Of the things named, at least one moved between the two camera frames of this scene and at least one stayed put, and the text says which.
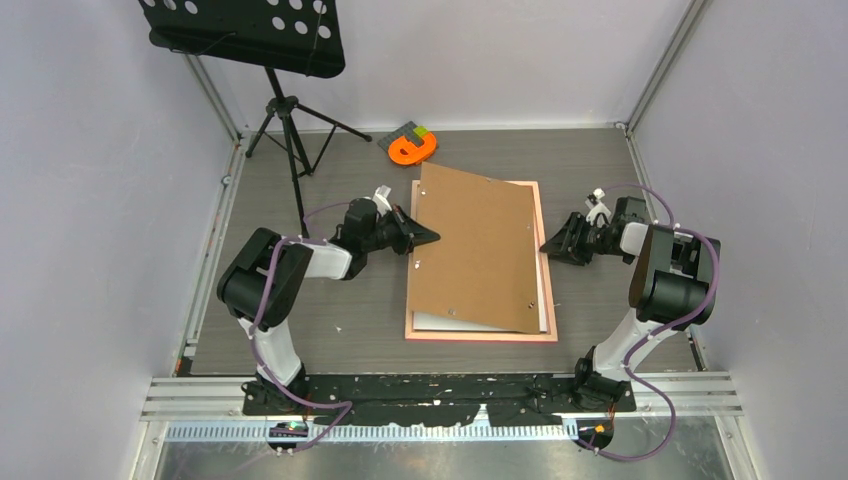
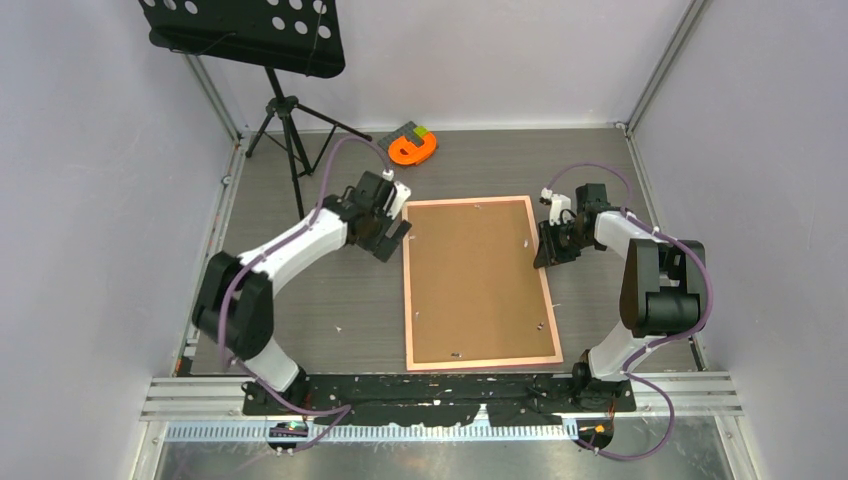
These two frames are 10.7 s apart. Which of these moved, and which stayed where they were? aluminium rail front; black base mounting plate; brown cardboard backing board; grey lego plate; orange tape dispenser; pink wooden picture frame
Moved: brown cardboard backing board; pink wooden picture frame
Stayed: orange tape dispenser; black base mounting plate; aluminium rail front; grey lego plate
